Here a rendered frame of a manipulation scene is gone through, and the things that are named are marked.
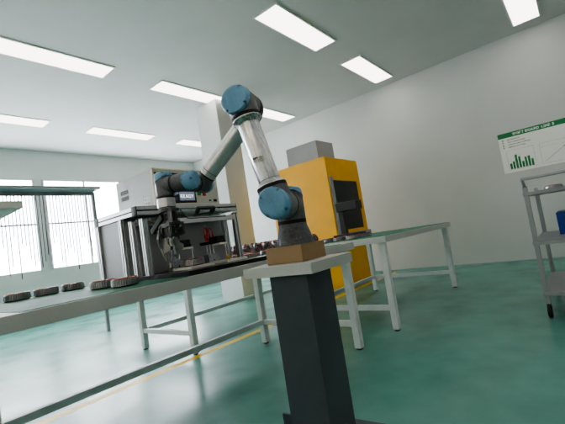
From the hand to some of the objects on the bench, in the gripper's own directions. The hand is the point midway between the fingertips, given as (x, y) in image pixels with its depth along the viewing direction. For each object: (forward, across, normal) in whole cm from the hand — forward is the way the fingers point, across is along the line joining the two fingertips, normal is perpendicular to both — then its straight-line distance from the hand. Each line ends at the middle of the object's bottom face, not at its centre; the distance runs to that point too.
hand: (171, 257), depth 156 cm
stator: (+9, -10, +21) cm, 25 cm away
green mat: (+9, -25, +45) cm, 52 cm away
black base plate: (+9, +40, +24) cm, 47 cm away
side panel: (+9, +7, +62) cm, 63 cm away
